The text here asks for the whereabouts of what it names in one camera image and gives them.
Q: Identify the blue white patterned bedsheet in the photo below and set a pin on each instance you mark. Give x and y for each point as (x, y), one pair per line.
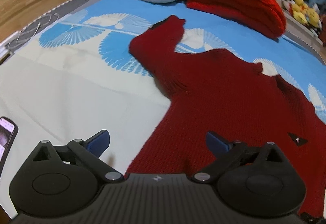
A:
(77, 77)

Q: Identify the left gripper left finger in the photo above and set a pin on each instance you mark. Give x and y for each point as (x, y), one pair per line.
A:
(56, 181)

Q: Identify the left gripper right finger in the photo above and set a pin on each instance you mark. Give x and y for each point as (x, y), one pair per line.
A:
(254, 181)

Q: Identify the dark red knit sweater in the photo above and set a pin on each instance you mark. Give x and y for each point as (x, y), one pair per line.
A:
(217, 91)

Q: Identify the yellow plush toys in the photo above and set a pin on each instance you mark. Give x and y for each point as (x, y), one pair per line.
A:
(302, 13)

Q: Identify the smartphone with lit screen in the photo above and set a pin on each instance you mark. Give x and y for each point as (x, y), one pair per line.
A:
(8, 132)

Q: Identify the bright red folded blanket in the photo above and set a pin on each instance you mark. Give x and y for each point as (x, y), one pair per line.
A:
(264, 16)

